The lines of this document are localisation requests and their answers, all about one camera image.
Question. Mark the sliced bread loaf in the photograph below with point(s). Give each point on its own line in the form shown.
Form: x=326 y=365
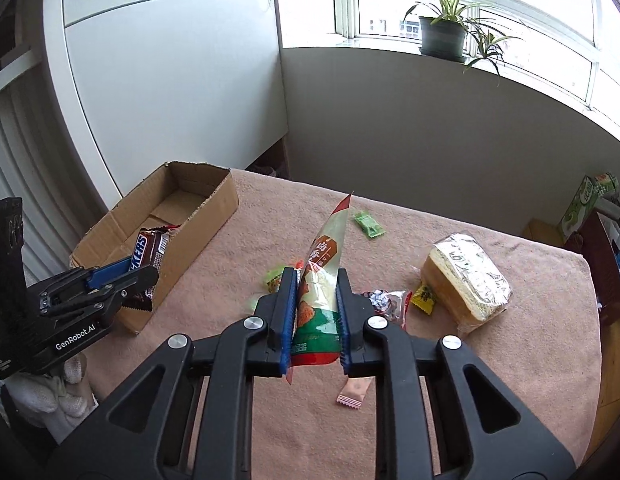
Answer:
x=465 y=280

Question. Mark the brown chocolate bar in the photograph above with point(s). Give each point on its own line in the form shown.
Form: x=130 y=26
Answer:
x=151 y=249

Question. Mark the yellow green small packet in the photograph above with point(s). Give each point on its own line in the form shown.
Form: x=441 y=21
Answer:
x=274 y=277

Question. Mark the window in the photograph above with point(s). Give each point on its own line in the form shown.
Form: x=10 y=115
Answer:
x=530 y=25

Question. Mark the white cabinet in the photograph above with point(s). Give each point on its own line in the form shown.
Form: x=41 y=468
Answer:
x=165 y=85

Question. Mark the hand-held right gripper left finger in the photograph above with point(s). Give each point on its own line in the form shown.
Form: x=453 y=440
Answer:
x=287 y=320

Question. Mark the long red green snack packet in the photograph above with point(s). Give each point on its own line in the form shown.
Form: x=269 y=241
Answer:
x=320 y=280

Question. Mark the silver red wrapped candy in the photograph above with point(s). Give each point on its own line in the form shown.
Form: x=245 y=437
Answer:
x=390 y=302

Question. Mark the pink blanket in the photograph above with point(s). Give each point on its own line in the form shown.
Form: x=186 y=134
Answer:
x=270 y=230

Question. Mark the white slatted door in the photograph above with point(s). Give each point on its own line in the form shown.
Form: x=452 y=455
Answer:
x=20 y=160

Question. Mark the brown cardboard box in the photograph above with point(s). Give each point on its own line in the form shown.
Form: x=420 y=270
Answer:
x=200 y=220

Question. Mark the light wooden furniture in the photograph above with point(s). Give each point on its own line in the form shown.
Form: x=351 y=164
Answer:
x=542 y=232

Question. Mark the green carton box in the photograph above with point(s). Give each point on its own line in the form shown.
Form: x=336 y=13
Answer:
x=580 y=210

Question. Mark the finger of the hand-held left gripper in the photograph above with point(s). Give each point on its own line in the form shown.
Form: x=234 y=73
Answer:
x=125 y=290
x=105 y=272

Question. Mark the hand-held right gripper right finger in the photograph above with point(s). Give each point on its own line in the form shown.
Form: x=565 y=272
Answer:
x=342 y=320

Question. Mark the yellow wrapped candy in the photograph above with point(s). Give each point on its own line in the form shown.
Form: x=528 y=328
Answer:
x=424 y=297

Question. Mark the green candy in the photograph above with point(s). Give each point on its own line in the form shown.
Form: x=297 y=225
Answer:
x=368 y=225

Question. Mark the pink wrapped candy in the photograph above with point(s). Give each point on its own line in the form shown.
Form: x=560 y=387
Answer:
x=354 y=392

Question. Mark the person's left hand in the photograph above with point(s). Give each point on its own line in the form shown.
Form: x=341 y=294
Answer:
x=55 y=392

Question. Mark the potted spider plant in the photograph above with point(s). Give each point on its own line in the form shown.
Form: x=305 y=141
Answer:
x=442 y=35

